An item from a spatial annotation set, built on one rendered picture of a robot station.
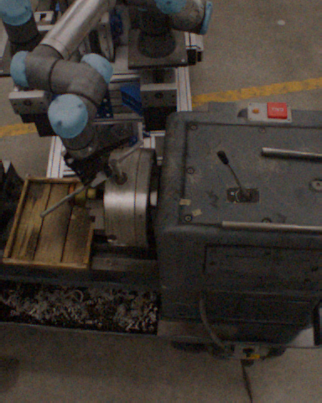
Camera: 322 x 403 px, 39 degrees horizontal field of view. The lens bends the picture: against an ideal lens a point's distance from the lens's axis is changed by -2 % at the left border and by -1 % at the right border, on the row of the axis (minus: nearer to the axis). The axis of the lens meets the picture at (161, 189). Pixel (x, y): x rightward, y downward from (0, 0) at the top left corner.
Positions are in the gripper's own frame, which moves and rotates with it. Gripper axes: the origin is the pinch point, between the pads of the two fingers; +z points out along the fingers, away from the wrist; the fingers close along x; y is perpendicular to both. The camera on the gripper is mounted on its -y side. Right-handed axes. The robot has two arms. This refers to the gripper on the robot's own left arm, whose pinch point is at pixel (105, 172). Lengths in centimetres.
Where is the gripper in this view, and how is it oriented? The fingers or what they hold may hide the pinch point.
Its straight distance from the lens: 122.9
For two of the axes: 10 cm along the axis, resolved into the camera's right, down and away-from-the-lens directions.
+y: -7.5, 6.3, -1.9
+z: 0.6, 3.5, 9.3
